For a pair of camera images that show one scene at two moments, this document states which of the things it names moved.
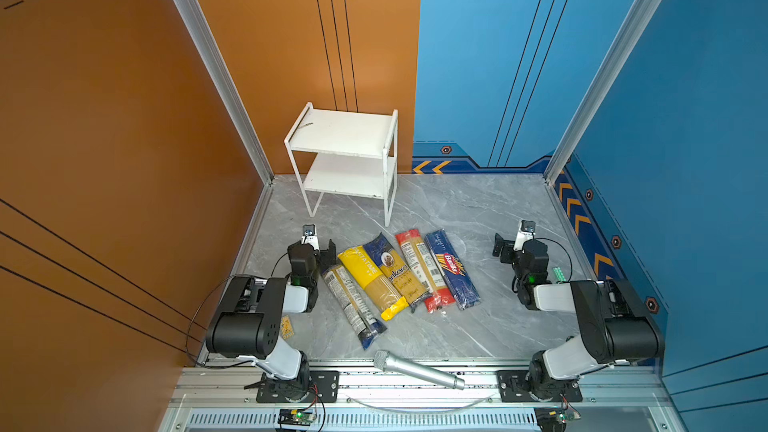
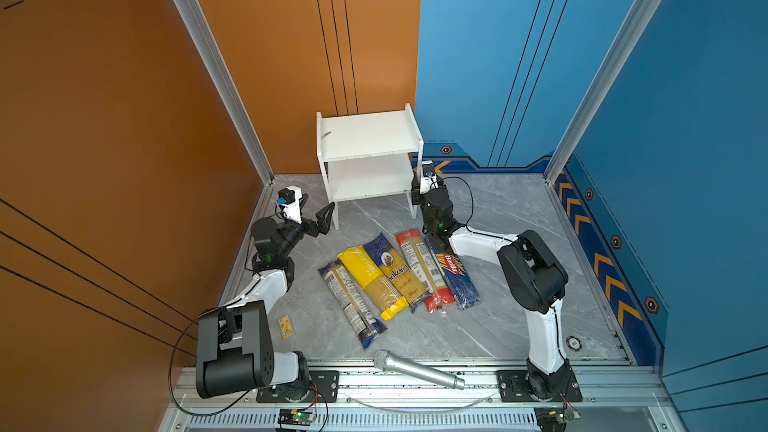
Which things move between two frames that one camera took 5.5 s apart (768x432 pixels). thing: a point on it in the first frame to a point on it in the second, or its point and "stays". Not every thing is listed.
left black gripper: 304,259 to 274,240
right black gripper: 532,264 to 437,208
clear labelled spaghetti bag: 354,306 stays
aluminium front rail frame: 613,399 stays
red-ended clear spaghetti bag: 436,292 stays
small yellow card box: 286,327 stays
